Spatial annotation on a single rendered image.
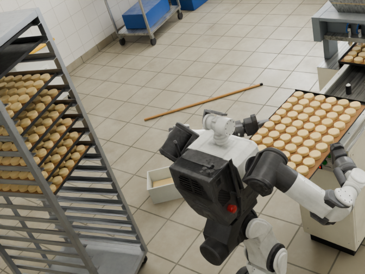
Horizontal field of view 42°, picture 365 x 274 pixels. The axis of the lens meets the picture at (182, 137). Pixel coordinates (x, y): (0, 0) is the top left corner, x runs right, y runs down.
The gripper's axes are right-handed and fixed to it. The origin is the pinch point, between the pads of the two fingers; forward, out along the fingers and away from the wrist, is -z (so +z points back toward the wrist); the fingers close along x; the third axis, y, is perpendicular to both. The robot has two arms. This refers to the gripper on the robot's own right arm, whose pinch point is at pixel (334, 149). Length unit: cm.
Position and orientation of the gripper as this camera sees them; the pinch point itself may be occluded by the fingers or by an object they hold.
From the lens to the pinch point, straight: 222.8
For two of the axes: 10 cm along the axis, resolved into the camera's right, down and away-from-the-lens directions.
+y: -9.6, 2.5, 0.9
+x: -2.6, -7.8, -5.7
